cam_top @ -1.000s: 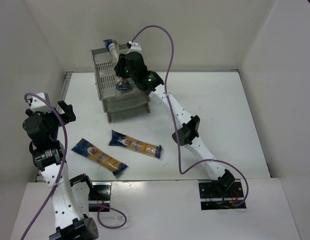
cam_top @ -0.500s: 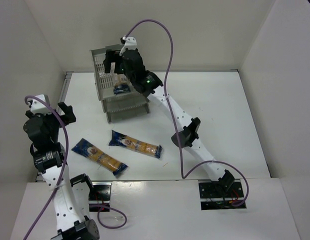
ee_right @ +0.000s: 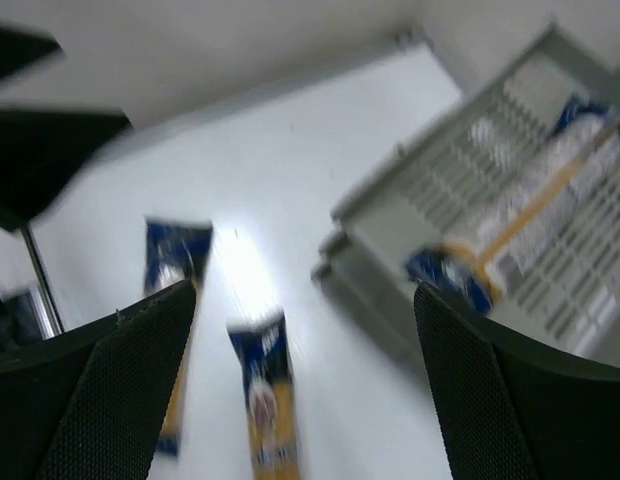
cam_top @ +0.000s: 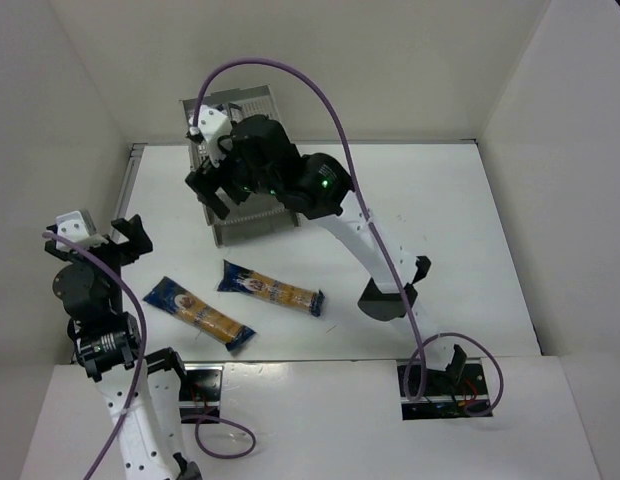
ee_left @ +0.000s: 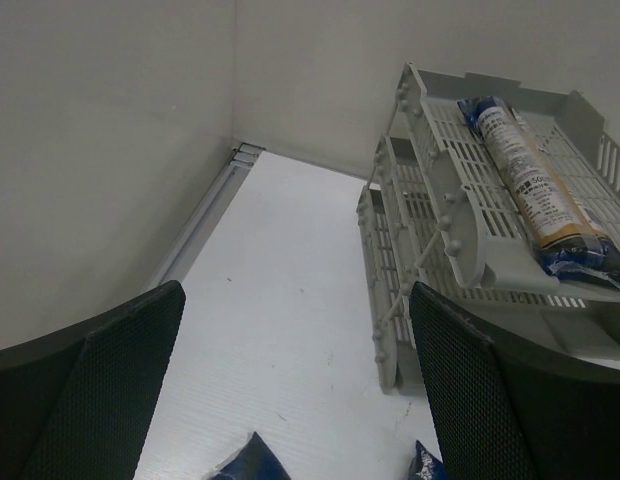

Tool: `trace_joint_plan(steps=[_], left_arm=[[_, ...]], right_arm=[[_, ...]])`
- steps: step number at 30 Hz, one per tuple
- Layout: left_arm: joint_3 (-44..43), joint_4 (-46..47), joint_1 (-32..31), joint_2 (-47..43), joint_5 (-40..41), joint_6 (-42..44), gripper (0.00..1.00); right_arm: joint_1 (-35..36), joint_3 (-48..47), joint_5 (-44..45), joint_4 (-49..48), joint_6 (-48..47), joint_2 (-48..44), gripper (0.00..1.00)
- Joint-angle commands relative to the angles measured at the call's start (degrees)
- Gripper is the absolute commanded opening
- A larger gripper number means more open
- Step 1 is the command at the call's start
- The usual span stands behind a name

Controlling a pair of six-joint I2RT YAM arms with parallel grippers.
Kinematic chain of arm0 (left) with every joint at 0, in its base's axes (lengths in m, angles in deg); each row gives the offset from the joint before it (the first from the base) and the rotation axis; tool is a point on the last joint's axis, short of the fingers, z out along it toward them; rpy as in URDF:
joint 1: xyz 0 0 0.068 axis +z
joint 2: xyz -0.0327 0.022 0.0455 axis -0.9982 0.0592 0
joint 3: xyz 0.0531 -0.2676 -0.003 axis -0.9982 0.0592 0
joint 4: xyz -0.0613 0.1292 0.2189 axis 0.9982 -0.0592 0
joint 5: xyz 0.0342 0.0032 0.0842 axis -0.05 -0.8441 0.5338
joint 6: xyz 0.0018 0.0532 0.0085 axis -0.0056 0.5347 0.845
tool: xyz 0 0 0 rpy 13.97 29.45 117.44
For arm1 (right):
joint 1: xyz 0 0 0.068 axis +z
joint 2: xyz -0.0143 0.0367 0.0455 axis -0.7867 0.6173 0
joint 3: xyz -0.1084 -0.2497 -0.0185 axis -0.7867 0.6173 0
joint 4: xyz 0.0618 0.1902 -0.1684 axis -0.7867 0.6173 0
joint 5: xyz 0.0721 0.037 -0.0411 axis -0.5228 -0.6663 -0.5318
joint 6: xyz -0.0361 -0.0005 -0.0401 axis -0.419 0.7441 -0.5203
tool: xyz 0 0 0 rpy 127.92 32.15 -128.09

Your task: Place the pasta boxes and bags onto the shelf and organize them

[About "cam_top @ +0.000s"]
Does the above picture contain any spaghetti bag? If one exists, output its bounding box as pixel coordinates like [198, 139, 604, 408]
[217, 260, 325, 317]
[143, 276, 256, 354]

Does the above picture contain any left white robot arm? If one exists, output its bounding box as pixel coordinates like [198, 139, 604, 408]
[43, 210, 202, 479]

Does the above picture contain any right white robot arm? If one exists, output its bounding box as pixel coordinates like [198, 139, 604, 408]
[186, 106, 454, 370]

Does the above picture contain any grey three-tier tray shelf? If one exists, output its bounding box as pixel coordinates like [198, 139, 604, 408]
[188, 85, 301, 247]

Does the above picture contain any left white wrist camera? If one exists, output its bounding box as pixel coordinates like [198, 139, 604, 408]
[55, 209, 107, 249]

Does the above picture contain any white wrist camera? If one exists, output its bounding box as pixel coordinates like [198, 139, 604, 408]
[55, 209, 107, 249]
[187, 105, 232, 168]

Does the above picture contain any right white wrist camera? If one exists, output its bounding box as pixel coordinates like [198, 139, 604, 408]
[187, 105, 232, 168]

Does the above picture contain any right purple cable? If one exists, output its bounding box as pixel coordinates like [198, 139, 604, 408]
[187, 58, 506, 417]

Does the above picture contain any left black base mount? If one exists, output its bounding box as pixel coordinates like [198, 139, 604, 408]
[179, 363, 224, 425]

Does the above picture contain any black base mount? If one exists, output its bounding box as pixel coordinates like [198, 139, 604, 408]
[396, 362, 490, 421]
[179, 363, 224, 425]

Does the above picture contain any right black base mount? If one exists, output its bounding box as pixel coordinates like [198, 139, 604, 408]
[396, 362, 490, 421]

